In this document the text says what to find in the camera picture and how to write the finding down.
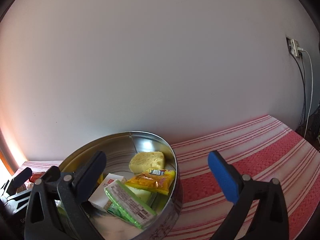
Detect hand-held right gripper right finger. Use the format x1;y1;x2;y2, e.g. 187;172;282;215
208;151;290;240

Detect red striped tablecloth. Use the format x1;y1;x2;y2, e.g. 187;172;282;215
14;115;320;240

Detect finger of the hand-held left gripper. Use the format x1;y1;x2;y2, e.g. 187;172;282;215
5;167;33;195

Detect white charger plug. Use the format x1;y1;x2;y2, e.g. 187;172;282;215
291;39;305;57

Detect yellow snack packet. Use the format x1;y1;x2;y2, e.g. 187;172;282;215
124;168;176;196

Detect white card box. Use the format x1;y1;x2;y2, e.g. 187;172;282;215
88;173;127;212

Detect dark object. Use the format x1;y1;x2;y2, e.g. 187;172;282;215
305;105;320;153

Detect yellow sponge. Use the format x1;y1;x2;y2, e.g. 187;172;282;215
129;151;166;174

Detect white cable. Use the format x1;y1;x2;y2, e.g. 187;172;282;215
302;49;314;137

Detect round blue cookie tin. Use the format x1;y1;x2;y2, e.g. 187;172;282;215
57;131;184;240

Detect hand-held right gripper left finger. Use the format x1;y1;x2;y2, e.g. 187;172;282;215
24;151;107;240

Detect red snack packet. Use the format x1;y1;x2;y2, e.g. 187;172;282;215
29;172;47;183

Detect wooden door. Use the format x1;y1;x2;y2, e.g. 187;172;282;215
0;145;13;178

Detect black cable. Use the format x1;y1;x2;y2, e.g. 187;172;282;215
299;56;308;135
294;55;306;133

